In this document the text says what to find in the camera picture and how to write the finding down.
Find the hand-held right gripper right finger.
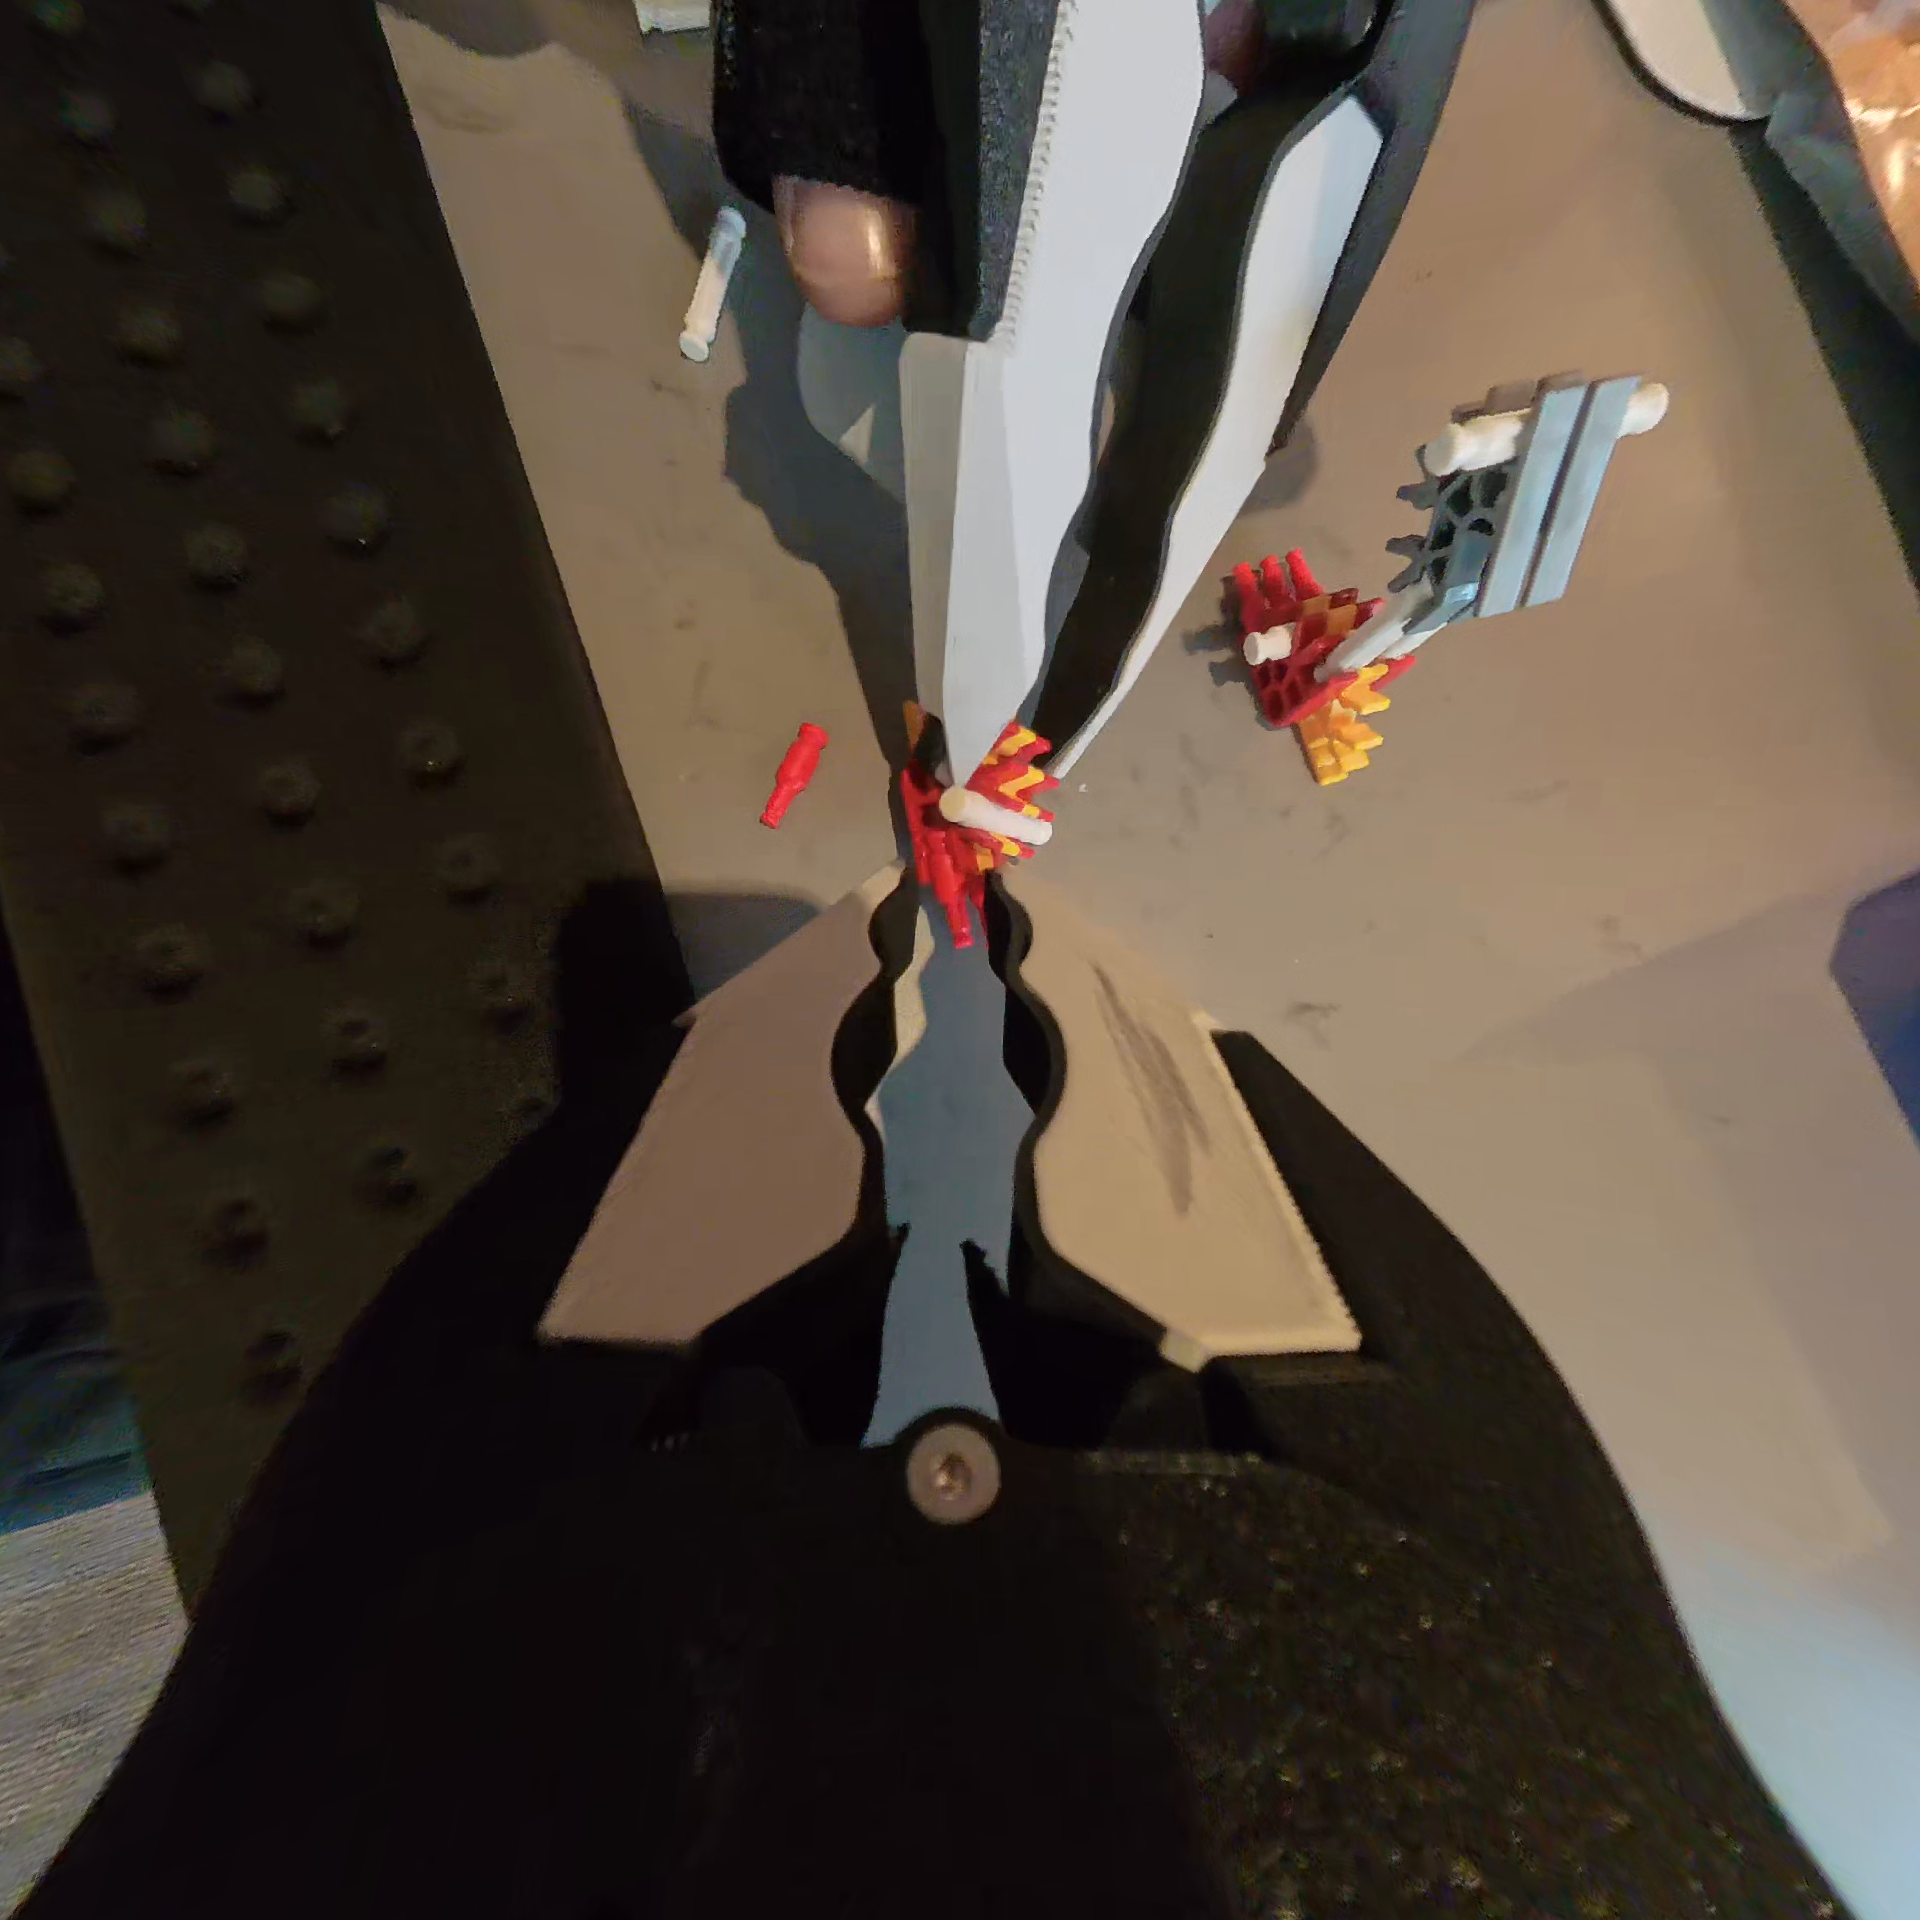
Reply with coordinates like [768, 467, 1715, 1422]
[988, 878, 1366, 1371]

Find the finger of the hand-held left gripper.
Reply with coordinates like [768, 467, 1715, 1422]
[897, 0, 1211, 784]
[1031, 98, 1390, 781]

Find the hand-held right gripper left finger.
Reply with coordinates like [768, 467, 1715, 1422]
[537, 869, 922, 1350]

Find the yellow fan connector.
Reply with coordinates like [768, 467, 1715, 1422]
[904, 706, 1061, 873]

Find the small red toy assembly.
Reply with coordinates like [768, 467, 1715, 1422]
[1226, 548, 1419, 786]

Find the red fan connector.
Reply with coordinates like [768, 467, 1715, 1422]
[957, 736, 1055, 876]
[897, 757, 968, 903]

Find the person's left hand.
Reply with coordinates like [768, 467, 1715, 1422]
[770, 172, 922, 329]

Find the white document stand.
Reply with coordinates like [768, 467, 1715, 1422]
[1593, 0, 1791, 123]

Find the shiny plastic bag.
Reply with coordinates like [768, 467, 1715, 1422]
[1768, 0, 1920, 305]

